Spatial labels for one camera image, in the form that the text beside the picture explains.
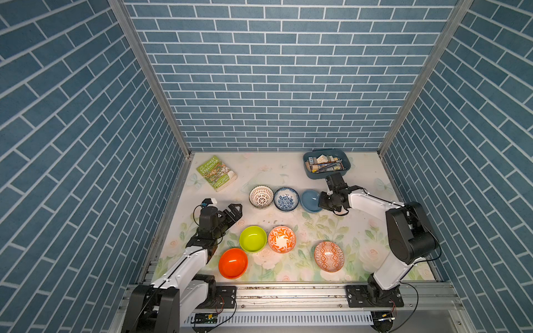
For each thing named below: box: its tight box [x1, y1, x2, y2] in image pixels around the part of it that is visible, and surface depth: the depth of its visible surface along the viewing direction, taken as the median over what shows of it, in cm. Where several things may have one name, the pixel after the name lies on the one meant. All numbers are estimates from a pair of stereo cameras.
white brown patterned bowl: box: [248, 184, 275, 209], surface depth 100 cm
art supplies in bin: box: [305, 154, 347, 174], surface depth 114 cm
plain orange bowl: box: [218, 247, 249, 280], surface depth 80 cm
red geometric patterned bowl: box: [314, 240, 345, 273], surface depth 83 cm
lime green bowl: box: [238, 225, 268, 254], surface depth 88 cm
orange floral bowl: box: [267, 225, 297, 254], surface depth 87 cm
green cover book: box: [195, 155, 238, 193], surface depth 110 cm
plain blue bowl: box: [299, 189, 323, 213], surface depth 98 cm
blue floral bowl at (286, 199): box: [273, 186, 300, 213], surface depth 98 cm
